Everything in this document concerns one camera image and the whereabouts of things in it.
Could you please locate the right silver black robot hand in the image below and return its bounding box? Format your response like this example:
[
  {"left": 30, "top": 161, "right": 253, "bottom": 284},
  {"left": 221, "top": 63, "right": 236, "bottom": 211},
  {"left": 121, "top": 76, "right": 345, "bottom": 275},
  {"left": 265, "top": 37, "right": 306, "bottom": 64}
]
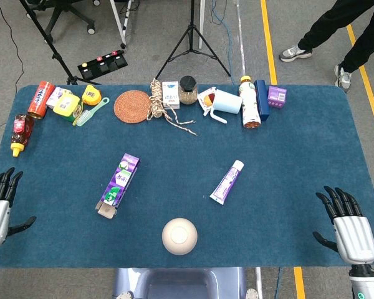
[{"left": 312, "top": 186, "right": 374, "bottom": 266}]

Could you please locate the purple cardboard box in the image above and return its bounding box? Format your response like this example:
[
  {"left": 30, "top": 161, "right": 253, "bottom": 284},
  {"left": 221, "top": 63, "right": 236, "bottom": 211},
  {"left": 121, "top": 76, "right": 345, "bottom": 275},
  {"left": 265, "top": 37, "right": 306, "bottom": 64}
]
[{"left": 95, "top": 153, "right": 140, "bottom": 219}]

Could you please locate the purple white toothpaste tube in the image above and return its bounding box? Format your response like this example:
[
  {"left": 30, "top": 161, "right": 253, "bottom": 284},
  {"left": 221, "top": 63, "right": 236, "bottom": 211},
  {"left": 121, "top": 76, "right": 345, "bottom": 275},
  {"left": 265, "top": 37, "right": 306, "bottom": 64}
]
[{"left": 209, "top": 159, "right": 245, "bottom": 206}]

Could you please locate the white pink packet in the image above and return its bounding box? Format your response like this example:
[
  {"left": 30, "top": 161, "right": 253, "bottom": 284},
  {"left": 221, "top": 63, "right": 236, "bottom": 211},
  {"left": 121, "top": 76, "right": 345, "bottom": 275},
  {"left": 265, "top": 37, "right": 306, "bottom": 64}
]
[{"left": 46, "top": 86, "right": 74, "bottom": 110}]

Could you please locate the dark blue box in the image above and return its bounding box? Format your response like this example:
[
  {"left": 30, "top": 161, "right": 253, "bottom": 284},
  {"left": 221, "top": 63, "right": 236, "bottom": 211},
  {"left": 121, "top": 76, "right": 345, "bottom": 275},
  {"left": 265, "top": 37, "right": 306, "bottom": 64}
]
[{"left": 254, "top": 79, "right": 271, "bottom": 123}]

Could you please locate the brown syrup bottle yellow cap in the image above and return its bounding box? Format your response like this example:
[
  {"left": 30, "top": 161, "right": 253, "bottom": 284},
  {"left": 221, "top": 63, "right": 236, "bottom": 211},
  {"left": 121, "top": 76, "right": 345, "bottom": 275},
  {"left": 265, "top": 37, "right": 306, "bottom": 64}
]
[{"left": 9, "top": 113, "right": 35, "bottom": 158}]

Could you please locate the blue felt table mat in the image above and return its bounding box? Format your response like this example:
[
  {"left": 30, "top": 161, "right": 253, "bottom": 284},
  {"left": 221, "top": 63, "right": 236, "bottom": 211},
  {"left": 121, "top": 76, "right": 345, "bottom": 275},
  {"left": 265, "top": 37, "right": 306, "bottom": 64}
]
[{"left": 0, "top": 83, "right": 374, "bottom": 269}]

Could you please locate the red chips can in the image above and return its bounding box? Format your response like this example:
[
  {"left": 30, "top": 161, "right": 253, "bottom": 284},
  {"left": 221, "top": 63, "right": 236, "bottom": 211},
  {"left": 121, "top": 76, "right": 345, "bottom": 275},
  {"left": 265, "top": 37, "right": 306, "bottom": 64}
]
[{"left": 27, "top": 80, "right": 56, "bottom": 120}]

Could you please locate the yellow lid green container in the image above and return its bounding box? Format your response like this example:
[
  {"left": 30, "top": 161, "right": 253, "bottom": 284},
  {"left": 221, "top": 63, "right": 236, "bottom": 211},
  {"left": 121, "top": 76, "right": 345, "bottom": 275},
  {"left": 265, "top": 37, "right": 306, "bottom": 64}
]
[{"left": 52, "top": 93, "right": 84, "bottom": 123}]

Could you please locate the light green brush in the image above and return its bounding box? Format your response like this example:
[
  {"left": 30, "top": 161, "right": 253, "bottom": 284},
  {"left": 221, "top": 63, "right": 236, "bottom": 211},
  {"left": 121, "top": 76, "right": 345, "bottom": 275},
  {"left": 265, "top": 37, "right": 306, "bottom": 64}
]
[{"left": 72, "top": 97, "right": 110, "bottom": 127}]

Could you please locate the yellow tape measure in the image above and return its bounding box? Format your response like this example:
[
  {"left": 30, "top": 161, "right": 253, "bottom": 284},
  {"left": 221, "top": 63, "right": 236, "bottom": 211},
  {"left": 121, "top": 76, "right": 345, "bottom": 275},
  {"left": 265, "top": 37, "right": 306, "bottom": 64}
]
[{"left": 81, "top": 84, "right": 102, "bottom": 106}]

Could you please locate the grey white sneaker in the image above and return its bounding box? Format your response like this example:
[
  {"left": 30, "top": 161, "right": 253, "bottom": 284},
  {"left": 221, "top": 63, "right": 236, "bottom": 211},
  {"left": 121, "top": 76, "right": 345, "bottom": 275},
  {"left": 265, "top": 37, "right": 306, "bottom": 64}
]
[
  {"left": 278, "top": 44, "right": 314, "bottom": 63},
  {"left": 333, "top": 64, "right": 353, "bottom": 93}
]

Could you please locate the drink bottle yellow cap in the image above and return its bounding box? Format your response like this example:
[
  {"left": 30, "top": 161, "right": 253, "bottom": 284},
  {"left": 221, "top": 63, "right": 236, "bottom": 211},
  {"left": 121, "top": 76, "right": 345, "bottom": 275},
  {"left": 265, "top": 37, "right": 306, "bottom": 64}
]
[{"left": 238, "top": 75, "right": 262, "bottom": 129}]

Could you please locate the black light stand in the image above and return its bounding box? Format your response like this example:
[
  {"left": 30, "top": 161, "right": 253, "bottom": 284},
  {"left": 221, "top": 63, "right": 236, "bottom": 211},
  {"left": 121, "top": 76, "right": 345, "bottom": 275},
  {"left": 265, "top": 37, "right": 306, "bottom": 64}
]
[{"left": 18, "top": 0, "right": 102, "bottom": 86}]

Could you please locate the beige upturned bowl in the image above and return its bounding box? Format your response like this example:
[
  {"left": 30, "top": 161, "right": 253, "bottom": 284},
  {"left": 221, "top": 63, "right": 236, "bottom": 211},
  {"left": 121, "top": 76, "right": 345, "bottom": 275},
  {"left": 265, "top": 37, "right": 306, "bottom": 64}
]
[{"left": 161, "top": 217, "right": 199, "bottom": 257}]

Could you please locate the round woven orange coaster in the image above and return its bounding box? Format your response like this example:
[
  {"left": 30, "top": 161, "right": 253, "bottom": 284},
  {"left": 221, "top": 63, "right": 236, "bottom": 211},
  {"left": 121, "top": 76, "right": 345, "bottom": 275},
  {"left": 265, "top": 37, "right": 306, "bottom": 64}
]
[{"left": 113, "top": 90, "right": 152, "bottom": 125}]

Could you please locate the blue-grey robot torso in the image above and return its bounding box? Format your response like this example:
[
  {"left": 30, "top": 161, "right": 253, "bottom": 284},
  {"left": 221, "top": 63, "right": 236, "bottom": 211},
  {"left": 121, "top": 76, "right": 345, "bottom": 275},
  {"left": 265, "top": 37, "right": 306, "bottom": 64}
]
[{"left": 112, "top": 267, "right": 263, "bottom": 299}]

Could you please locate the black foot pedal board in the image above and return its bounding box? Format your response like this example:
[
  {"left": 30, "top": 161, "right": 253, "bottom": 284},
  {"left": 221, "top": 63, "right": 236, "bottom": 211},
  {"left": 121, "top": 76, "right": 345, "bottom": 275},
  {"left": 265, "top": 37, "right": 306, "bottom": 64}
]
[{"left": 77, "top": 49, "right": 129, "bottom": 80}]

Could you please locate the light blue plastic mug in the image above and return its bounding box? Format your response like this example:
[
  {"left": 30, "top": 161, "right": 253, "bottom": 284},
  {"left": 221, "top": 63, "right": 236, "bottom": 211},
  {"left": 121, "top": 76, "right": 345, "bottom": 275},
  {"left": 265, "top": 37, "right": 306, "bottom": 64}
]
[{"left": 209, "top": 88, "right": 244, "bottom": 125}]

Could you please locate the white red snack packet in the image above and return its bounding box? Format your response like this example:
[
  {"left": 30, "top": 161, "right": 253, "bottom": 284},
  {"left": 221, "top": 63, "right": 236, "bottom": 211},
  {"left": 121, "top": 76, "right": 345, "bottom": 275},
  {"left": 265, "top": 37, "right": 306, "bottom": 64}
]
[{"left": 197, "top": 87, "right": 218, "bottom": 116}]

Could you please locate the white carton with red print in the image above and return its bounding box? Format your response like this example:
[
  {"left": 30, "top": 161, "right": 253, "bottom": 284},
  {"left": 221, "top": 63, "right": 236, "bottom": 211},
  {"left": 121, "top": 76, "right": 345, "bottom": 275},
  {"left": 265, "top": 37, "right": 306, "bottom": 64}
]
[{"left": 161, "top": 80, "right": 181, "bottom": 110}]

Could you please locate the black office chair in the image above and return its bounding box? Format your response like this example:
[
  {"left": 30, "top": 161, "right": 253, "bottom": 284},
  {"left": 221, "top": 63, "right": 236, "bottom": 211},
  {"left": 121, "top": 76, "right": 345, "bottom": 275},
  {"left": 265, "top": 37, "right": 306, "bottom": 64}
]
[{"left": 26, "top": 0, "right": 97, "bottom": 44}]

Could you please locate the person in black trousers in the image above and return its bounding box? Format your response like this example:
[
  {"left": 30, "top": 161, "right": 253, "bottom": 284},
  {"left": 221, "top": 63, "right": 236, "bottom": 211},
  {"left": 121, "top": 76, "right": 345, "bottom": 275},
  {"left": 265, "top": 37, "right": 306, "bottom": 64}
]
[{"left": 297, "top": 0, "right": 374, "bottom": 74}]

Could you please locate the glass jar black lid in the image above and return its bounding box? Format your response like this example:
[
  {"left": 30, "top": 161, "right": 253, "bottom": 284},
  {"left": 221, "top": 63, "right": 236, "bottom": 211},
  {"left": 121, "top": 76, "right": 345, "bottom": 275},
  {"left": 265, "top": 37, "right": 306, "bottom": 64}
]
[{"left": 178, "top": 75, "right": 199, "bottom": 106}]

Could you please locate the black tripod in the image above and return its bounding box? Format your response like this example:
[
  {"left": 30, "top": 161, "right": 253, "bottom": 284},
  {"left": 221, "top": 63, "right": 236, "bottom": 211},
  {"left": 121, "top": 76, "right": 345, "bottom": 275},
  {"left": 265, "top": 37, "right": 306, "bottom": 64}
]
[{"left": 155, "top": 0, "right": 232, "bottom": 80}]

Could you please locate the white pole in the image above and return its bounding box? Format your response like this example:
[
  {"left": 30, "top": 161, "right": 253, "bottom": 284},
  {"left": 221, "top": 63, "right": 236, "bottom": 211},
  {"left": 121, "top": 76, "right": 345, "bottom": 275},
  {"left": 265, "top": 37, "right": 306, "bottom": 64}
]
[{"left": 198, "top": 0, "right": 206, "bottom": 50}]

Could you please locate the black floor cable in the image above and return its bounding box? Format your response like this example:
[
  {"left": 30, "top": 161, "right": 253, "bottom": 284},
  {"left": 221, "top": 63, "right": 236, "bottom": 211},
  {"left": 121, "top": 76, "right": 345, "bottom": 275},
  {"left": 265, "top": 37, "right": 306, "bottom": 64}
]
[{"left": 0, "top": 0, "right": 26, "bottom": 140}]

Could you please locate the beige braided rope bundle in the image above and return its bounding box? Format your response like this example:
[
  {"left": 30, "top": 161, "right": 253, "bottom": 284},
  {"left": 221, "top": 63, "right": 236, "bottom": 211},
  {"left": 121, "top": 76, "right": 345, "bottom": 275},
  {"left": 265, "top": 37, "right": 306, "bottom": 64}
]
[{"left": 146, "top": 78, "right": 198, "bottom": 136}]

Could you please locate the white frame leg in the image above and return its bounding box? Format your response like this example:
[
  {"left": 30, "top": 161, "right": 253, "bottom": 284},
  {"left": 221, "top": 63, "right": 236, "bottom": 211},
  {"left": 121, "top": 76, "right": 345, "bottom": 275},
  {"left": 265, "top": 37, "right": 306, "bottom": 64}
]
[{"left": 108, "top": 0, "right": 133, "bottom": 49}]

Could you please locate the blue floor cable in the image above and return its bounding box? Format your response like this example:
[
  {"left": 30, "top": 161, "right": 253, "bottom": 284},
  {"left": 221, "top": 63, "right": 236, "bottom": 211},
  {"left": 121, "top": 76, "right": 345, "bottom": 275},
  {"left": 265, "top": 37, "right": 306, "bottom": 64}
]
[{"left": 210, "top": 0, "right": 236, "bottom": 85}]

